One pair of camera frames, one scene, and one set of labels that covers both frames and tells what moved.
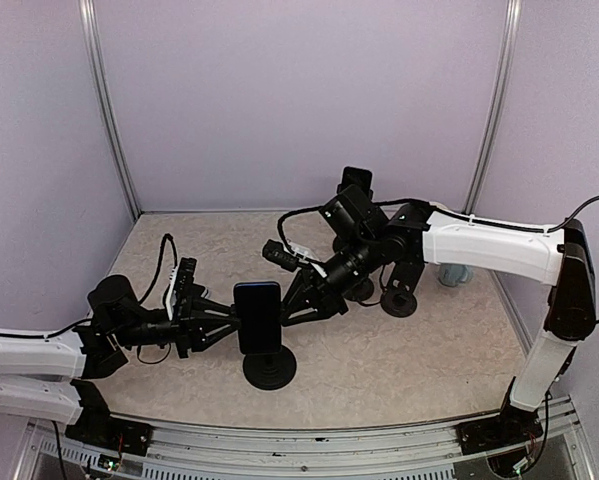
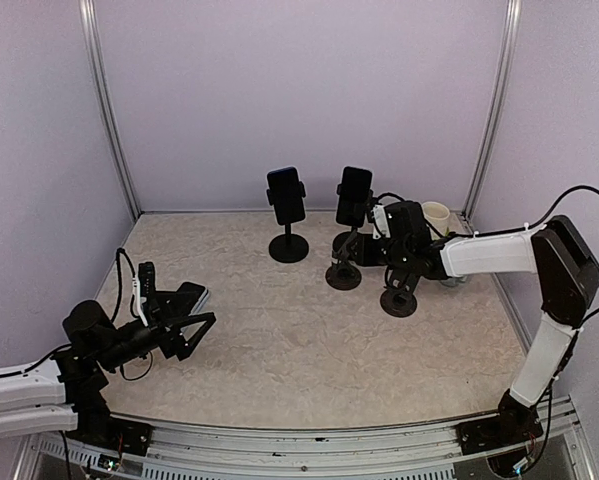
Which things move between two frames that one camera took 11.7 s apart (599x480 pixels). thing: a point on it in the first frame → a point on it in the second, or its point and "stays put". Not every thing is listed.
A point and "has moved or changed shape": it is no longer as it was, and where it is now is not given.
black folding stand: (399, 300) stays put
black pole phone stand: (337, 240) → (354, 229)
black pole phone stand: (270, 371) → (288, 248)
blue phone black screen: (259, 316) → (286, 194)
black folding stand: (361, 292) has moved or changed shape
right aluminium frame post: (512, 27) stays put
